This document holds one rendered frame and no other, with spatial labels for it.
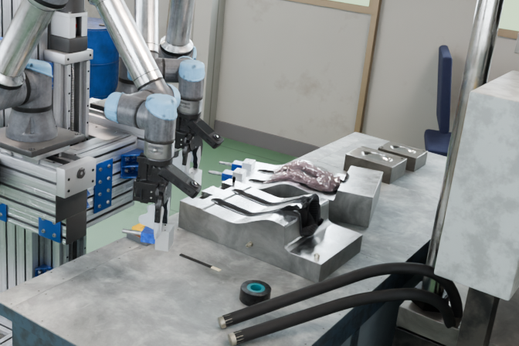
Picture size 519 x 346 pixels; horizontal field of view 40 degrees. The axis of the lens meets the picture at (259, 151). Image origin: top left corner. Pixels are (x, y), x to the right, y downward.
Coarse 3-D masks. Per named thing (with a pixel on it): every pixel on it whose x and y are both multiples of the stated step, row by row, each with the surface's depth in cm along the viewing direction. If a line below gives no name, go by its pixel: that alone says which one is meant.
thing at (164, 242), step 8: (168, 224) 187; (128, 232) 186; (136, 232) 186; (144, 232) 184; (152, 232) 184; (168, 232) 182; (144, 240) 184; (152, 240) 184; (160, 240) 183; (168, 240) 183; (160, 248) 184; (168, 248) 184
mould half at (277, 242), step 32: (224, 192) 228; (256, 192) 232; (192, 224) 218; (224, 224) 211; (256, 224) 204; (288, 224) 201; (256, 256) 207; (288, 256) 200; (320, 256) 199; (352, 256) 213
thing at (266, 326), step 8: (320, 304) 174; (328, 304) 174; (336, 304) 174; (296, 312) 171; (304, 312) 171; (312, 312) 172; (320, 312) 172; (328, 312) 173; (272, 320) 169; (280, 320) 169; (288, 320) 169; (296, 320) 170; (304, 320) 171; (312, 320) 172; (248, 328) 167; (256, 328) 167; (264, 328) 167; (272, 328) 168; (280, 328) 169; (232, 336) 165; (240, 336) 165; (248, 336) 166; (256, 336) 166; (232, 344) 165
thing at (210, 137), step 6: (192, 120) 217; (198, 120) 219; (192, 126) 217; (198, 126) 217; (204, 126) 218; (198, 132) 217; (204, 132) 216; (210, 132) 218; (204, 138) 217; (210, 138) 216; (216, 138) 217; (222, 138) 219; (210, 144) 217; (216, 144) 216
